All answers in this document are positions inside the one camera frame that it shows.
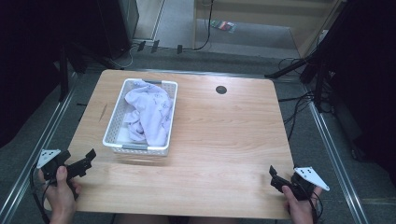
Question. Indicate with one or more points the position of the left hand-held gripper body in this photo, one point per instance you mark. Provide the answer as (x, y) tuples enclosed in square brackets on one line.
[(49, 169)]

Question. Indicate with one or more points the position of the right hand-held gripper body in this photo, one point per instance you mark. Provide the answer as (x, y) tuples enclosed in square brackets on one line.
[(303, 183)]

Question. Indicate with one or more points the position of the person's right hand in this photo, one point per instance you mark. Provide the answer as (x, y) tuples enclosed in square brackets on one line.
[(300, 210)]

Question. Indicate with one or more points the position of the person's left hand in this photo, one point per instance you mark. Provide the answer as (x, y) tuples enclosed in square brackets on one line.
[(62, 196)]

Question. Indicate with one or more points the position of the white perforated plastic basket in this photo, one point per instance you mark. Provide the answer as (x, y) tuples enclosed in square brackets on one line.
[(115, 130)]

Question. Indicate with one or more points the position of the lavender printed cloth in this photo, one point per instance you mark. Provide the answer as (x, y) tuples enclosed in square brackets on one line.
[(152, 115)]

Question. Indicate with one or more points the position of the black round table grommet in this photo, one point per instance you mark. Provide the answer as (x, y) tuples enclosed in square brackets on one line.
[(221, 90)]

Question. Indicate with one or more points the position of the black tripod stand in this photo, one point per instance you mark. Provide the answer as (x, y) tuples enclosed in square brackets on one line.
[(317, 56)]

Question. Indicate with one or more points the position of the dark cabinet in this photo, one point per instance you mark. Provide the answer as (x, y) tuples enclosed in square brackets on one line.
[(120, 25)]

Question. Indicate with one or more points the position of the colourful packet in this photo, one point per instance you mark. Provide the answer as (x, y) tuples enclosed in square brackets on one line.
[(223, 26)]

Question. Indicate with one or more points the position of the metal floor rail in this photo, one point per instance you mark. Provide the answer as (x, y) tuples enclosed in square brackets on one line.
[(337, 155), (34, 155)]

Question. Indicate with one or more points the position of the light wooden furniture frame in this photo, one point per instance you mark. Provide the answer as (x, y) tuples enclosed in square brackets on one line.
[(249, 6)]

